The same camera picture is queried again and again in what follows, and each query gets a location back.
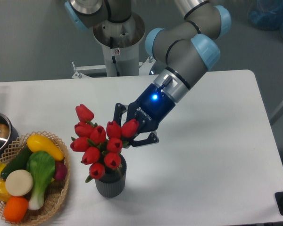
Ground yellow squash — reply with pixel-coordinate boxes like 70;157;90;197
26;134;64;161

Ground dark grey ribbed vase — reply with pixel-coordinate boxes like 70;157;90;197
95;155;127;198

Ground orange fruit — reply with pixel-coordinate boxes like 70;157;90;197
3;196;28;223

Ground red tulip bouquet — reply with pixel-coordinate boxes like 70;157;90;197
70;104;139;183

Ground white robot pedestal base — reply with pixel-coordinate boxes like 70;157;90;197
72;12;156;78

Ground round cream bun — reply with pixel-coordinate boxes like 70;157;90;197
5;169;33;196

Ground blue plastic bag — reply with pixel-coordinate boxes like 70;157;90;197
247;0;283;38

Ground yellow bell pepper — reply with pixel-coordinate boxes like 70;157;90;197
0;179;12;202

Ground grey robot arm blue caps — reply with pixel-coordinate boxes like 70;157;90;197
65;0;231;147

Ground green bok choy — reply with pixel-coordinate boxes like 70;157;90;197
26;151;55;210

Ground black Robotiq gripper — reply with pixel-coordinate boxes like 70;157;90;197
113;84;175;147

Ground dark green cucumber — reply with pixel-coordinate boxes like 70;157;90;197
0;146;33;180

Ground purple red radish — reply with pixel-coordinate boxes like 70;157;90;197
53;161;67;181

